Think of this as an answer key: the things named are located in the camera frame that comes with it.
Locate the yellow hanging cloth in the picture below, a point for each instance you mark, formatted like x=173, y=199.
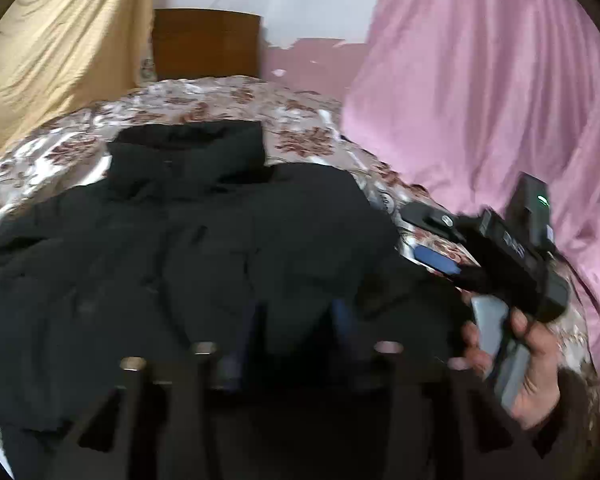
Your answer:
x=60, y=45

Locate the person's right hand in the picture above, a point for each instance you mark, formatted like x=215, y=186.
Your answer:
x=537, y=375

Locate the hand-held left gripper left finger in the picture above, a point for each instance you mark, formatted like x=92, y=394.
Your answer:
x=240, y=345

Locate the wooden headboard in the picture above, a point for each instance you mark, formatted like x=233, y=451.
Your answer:
x=205, y=42

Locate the black jacket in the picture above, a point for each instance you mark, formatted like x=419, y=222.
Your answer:
x=180, y=250

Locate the pink curtain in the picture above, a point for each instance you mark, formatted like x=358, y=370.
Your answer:
x=485, y=90

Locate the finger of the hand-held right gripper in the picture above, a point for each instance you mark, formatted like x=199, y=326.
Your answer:
x=432, y=220
x=435, y=260

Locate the floral satin bedspread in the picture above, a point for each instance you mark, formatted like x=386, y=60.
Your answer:
x=300, y=115

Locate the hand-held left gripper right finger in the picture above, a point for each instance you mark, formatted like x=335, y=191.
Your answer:
x=341, y=325

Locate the person's right forearm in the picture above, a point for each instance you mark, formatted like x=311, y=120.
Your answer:
x=575, y=410

